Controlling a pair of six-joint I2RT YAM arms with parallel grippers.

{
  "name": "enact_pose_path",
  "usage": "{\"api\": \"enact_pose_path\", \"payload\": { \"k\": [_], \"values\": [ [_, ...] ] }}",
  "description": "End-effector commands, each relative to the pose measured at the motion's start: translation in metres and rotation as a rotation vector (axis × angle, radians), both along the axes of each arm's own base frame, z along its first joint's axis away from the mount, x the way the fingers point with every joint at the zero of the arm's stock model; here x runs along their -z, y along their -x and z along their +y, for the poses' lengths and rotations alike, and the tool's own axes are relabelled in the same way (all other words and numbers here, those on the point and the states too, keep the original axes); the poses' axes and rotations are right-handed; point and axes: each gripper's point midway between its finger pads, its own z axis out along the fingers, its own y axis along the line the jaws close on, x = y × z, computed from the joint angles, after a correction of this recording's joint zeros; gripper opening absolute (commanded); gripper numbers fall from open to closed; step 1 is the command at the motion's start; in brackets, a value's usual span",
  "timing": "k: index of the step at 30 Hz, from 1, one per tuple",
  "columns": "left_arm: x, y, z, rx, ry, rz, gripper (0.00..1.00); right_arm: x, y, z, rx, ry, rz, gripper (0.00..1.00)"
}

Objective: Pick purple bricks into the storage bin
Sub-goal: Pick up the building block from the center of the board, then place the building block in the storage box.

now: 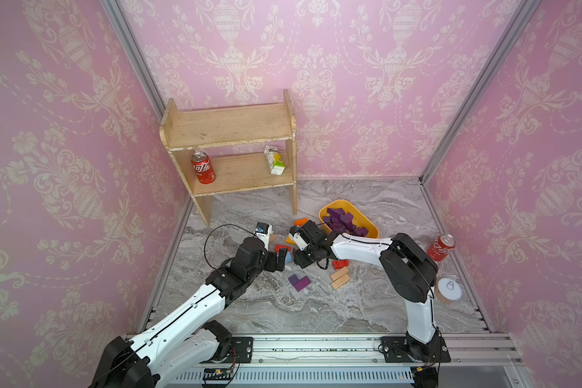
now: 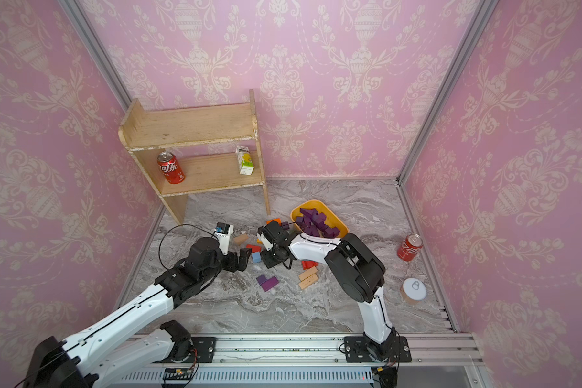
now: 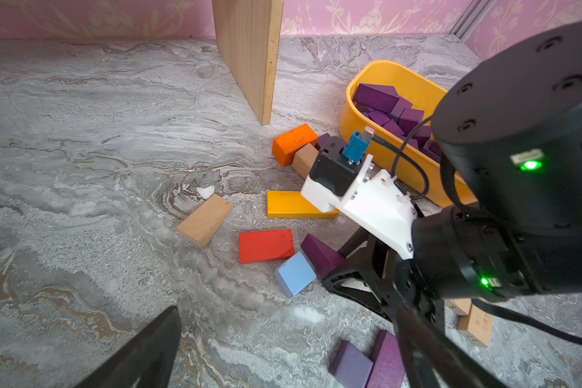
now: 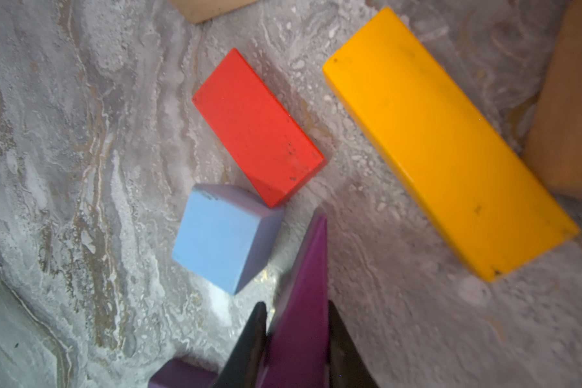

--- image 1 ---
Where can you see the red flat brick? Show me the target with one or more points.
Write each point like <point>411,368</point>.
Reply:
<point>279,247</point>

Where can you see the yellow plastic storage bin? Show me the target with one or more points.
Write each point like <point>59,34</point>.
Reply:
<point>360,220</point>

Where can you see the green white juice carton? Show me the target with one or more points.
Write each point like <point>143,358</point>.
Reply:
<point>276,165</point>

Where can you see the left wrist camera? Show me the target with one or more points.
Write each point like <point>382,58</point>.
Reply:
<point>264,232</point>

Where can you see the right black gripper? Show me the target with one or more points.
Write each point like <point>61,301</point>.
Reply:
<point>301,260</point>

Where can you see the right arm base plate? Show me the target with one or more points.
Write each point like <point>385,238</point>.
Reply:
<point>405,349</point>

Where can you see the red cola can on table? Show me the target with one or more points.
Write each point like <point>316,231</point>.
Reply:
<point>442,247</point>

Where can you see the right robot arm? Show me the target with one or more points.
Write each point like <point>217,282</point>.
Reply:
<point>410,270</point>

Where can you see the natural wood plank brick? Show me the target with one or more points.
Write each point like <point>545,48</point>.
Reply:
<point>340,278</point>

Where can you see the aluminium front rail frame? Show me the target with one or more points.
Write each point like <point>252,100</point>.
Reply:
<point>353,360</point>

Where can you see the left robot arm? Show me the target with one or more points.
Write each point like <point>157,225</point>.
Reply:
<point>189,335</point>

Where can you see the purple brick cluster bottom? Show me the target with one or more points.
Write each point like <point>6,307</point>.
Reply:
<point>298,283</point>

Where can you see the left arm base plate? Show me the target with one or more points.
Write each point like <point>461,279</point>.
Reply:
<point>237,349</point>

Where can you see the wooden two-tier shelf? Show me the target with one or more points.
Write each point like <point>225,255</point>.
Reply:
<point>184,133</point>

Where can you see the red brick pair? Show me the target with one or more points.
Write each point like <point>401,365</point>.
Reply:
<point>338,264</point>

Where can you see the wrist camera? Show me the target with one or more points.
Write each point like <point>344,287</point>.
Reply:
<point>264,232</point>
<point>299,241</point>

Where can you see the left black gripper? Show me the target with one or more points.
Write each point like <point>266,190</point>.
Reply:
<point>274,265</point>

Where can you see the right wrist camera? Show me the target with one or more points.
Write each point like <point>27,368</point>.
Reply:
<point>299,241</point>

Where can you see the red cola can on shelf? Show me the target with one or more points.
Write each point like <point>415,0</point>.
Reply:
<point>203,168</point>

